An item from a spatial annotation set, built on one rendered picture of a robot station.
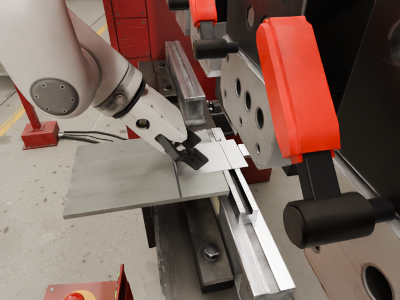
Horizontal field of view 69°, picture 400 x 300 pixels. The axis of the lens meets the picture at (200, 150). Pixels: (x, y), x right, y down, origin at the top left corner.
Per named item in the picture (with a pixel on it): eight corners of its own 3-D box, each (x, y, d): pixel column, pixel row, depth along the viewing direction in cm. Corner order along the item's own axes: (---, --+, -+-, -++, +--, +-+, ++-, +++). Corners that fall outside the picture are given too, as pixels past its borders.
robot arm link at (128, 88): (130, 77, 37) (147, 91, 39) (129, 53, 44) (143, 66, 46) (88, 118, 40) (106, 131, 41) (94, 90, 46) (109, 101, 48)
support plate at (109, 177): (78, 149, 58) (77, 145, 58) (206, 134, 62) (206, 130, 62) (63, 219, 44) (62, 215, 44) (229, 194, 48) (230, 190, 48)
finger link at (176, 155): (168, 152, 41) (190, 161, 46) (150, 115, 45) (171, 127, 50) (162, 157, 41) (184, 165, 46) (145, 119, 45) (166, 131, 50)
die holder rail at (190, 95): (166, 63, 124) (164, 41, 118) (180, 62, 125) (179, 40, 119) (185, 127, 85) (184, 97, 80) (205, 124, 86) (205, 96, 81)
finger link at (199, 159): (187, 149, 45) (213, 169, 49) (183, 137, 47) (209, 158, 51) (172, 161, 46) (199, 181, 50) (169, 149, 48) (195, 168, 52)
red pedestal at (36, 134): (28, 135, 234) (-19, 28, 183) (61, 131, 238) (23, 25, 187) (22, 150, 219) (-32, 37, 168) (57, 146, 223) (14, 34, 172)
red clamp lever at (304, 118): (255, 8, 12) (308, 252, 10) (343, 3, 13) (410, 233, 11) (243, 34, 14) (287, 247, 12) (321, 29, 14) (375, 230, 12)
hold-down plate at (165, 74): (154, 69, 119) (153, 62, 117) (167, 68, 120) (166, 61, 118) (161, 104, 96) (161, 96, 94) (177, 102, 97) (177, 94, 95)
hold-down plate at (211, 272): (175, 171, 70) (175, 162, 68) (197, 168, 71) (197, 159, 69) (202, 294, 47) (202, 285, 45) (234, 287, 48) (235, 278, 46)
